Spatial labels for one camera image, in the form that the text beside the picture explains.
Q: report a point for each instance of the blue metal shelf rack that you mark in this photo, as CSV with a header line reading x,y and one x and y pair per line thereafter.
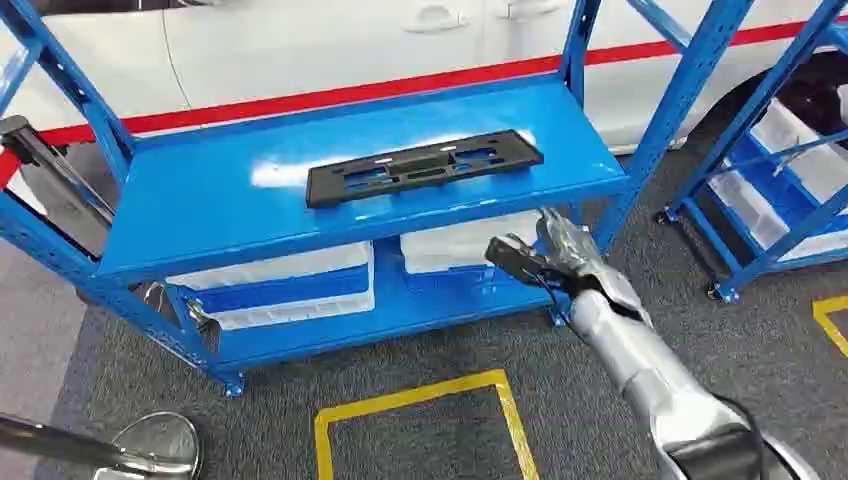
x,y
265,218

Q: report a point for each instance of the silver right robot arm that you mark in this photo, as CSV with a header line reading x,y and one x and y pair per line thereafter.
x,y
636,351

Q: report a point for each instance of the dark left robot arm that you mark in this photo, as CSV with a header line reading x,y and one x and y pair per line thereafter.
x,y
53,447

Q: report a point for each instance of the blue rack with bins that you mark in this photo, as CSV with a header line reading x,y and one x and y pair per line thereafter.
x,y
762,258

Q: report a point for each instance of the black metal stand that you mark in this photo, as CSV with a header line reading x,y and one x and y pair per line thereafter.
x,y
40,156

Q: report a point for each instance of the black licence plate frame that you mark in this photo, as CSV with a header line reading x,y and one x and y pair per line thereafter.
x,y
324,189

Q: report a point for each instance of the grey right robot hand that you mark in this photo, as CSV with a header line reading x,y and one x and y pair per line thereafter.
x,y
568,242

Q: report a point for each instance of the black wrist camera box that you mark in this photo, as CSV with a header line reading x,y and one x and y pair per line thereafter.
x,y
517,258

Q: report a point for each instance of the white plastic storage bin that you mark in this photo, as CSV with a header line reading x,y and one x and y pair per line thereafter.
x,y
457,248
278,268

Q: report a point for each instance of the white car with red stripe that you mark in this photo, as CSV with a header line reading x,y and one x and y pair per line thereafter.
x,y
298,46

